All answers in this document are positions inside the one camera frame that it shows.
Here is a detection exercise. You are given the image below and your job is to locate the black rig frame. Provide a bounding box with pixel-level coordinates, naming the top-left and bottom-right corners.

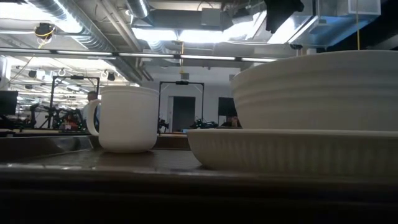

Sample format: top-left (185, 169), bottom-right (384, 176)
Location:
top-left (48, 75), bottom-right (101, 130)
top-left (157, 80), bottom-right (205, 134)

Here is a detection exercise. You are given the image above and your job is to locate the yellow cord reel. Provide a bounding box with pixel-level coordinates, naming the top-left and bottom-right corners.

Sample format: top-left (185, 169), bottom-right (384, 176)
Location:
top-left (34, 22), bottom-right (57, 49)

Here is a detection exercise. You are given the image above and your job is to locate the dark wall panel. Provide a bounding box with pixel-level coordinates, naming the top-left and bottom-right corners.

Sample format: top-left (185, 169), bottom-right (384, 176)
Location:
top-left (218, 96), bottom-right (238, 118)

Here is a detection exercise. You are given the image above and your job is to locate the silver ventilation duct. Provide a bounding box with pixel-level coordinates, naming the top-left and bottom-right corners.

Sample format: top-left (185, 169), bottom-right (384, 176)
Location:
top-left (24, 0), bottom-right (147, 83)

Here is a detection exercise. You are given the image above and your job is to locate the white ceramic bowl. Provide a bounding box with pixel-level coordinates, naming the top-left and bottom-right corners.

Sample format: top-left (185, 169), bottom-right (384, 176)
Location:
top-left (229, 49), bottom-right (398, 131)

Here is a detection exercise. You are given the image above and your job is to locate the grey ceramic plate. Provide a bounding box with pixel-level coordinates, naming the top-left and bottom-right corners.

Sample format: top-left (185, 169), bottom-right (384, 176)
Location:
top-left (186, 128), bottom-right (398, 179)

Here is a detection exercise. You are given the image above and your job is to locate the person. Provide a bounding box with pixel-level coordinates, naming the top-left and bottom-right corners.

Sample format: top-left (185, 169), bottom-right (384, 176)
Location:
top-left (81, 90), bottom-right (102, 133)
top-left (220, 115), bottom-right (242, 128)

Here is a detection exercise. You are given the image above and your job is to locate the brown plastic tray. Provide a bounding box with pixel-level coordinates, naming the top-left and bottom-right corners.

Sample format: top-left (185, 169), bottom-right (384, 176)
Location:
top-left (0, 134), bottom-right (398, 224)

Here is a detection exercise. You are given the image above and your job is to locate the white ceramic mug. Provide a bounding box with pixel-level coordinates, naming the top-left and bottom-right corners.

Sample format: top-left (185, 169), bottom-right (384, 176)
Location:
top-left (85, 85), bottom-right (160, 154)

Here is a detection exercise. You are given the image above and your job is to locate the grey door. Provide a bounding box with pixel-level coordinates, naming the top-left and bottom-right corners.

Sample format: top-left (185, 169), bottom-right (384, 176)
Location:
top-left (172, 95), bottom-right (197, 133)

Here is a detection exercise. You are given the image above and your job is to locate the long LED light bar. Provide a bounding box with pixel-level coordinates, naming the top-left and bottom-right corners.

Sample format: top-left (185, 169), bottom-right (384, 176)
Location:
top-left (0, 48), bottom-right (278, 63)

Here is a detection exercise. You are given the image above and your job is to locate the yellow hanging cord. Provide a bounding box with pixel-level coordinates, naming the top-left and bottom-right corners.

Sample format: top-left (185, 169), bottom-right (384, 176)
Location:
top-left (355, 0), bottom-right (361, 50)

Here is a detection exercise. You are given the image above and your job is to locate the black monitor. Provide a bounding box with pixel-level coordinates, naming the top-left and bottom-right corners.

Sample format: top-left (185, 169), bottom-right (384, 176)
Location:
top-left (0, 90), bottom-right (19, 116)

